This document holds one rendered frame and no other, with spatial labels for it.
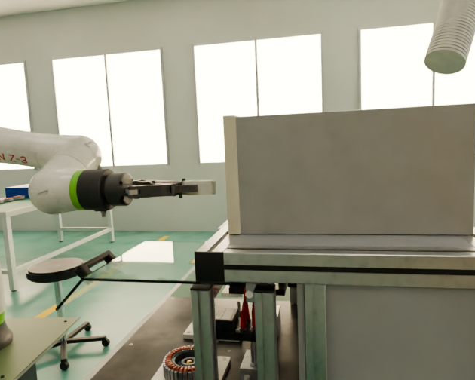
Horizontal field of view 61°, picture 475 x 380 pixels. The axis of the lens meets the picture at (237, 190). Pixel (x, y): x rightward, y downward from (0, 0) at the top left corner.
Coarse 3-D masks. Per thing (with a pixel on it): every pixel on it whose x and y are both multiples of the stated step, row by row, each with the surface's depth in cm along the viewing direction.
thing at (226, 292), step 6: (246, 282) 104; (228, 288) 105; (234, 288) 105; (240, 288) 104; (276, 288) 103; (282, 288) 103; (222, 294) 106; (228, 294) 106; (234, 294) 105; (240, 294) 105; (276, 294) 103; (282, 294) 102
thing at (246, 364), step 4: (248, 352) 86; (244, 356) 85; (248, 356) 85; (244, 360) 83; (248, 360) 83; (244, 364) 82; (248, 364) 82; (256, 364) 81; (240, 368) 81; (244, 368) 80; (248, 368) 80; (252, 368) 80; (256, 368) 80; (240, 372) 81; (244, 372) 80; (248, 372) 80; (252, 372) 80; (256, 372) 80; (252, 376) 80; (256, 376) 80
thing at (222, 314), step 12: (216, 312) 84; (228, 312) 84; (216, 324) 81; (228, 324) 80; (240, 324) 84; (252, 324) 83; (216, 336) 81; (228, 336) 80; (240, 336) 80; (252, 336) 79; (252, 348) 81; (252, 360) 81
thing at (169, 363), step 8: (176, 352) 89; (184, 352) 90; (192, 352) 90; (168, 360) 85; (176, 360) 88; (184, 360) 87; (192, 360) 88; (168, 368) 83; (176, 368) 82; (184, 368) 82; (192, 368) 82; (168, 376) 83; (176, 376) 82; (184, 376) 81; (192, 376) 82
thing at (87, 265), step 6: (108, 252) 83; (96, 258) 78; (102, 258) 80; (108, 258) 82; (114, 258) 83; (84, 264) 75; (90, 264) 76; (96, 264) 79; (78, 270) 73; (84, 270) 73; (90, 270) 75; (78, 276) 74
